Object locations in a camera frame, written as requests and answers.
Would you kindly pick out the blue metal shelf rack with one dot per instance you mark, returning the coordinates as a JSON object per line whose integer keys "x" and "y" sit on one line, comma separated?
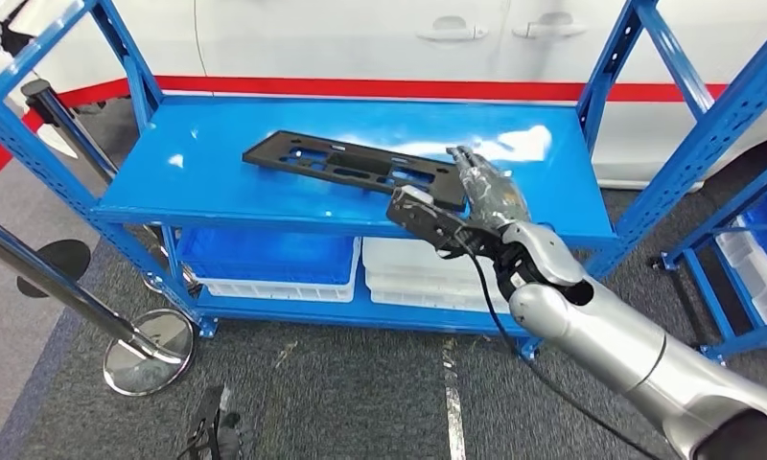
{"x": 739, "y": 343}
{"x": 231, "y": 178}

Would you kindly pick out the white car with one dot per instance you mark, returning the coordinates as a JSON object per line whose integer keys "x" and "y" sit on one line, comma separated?
{"x": 358, "y": 38}

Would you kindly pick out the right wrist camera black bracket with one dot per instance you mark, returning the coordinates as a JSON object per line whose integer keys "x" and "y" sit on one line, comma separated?
{"x": 421, "y": 222}

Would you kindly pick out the chrome stanchion post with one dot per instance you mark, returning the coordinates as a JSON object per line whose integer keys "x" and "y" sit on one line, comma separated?
{"x": 72, "y": 127}
{"x": 148, "y": 352}

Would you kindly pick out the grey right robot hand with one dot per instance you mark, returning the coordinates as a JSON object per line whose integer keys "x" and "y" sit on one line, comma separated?
{"x": 495, "y": 197}

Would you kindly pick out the wrist camera black bracket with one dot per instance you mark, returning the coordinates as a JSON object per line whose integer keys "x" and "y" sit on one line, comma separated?
{"x": 421, "y": 222}
{"x": 205, "y": 419}

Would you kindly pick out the translucent white plastic bin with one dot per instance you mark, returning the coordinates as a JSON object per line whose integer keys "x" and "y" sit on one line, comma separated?
{"x": 409, "y": 257}

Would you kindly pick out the red barrier belt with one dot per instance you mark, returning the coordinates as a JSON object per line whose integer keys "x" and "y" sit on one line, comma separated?
{"x": 358, "y": 87}

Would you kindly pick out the black slotted plastic panel part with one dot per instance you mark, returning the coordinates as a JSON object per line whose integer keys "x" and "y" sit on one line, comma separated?
{"x": 263, "y": 154}

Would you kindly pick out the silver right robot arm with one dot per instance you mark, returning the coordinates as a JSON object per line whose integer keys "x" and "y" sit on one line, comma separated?
{"x": 612, "y": 336}

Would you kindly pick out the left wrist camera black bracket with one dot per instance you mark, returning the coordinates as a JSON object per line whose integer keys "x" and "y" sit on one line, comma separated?
{"x": 205, "y": 419}

